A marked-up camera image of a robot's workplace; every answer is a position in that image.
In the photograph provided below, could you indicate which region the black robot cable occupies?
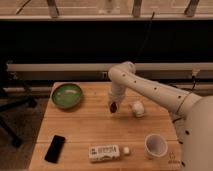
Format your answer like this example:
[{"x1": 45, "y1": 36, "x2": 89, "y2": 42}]
[{"x1": 171, "y1": 74, "x2": 198, "y2": 145}]

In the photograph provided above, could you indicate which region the white paper cup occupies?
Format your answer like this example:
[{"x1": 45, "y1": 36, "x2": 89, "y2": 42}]
[{"x1": 144, "y1": 134, "x2": 168, "y2": 159}]

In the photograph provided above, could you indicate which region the white labelled bottle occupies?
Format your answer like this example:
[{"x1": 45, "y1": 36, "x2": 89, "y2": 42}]
[{"x1": 88, "y1": 144, "x2": 130, "y2": 163}]

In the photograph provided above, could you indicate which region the green ceramic bowl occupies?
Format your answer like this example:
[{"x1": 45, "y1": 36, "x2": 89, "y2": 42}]
[{"x1": 51, "y1": 83, "x2": 83, "y2": 109}]

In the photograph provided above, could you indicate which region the white sponge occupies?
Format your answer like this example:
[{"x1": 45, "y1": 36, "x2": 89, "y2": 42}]
[{"x1": 132, "y1": 101, "x2": 145, "y2": 118}]

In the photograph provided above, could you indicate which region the red chili pepper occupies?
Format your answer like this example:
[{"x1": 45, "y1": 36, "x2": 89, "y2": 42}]
[{"x1": 110, "y1": 102, "x2": 118, "y2": 113}]

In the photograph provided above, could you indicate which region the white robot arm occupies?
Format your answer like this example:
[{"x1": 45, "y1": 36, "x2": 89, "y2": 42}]
[{"x1": 108, "y1": 61, "x2": 213, "y2": 171}]

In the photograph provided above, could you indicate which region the black smartphone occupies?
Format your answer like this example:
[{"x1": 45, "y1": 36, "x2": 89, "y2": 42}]
[{"x1": 44, "y1": 135, "x2": 65, "y2": 163}]

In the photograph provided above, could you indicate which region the thin black rod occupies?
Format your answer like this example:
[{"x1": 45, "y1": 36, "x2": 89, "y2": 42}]
[{"x1": 133, "y1": 11, "x2": 155, "y2": 64}]

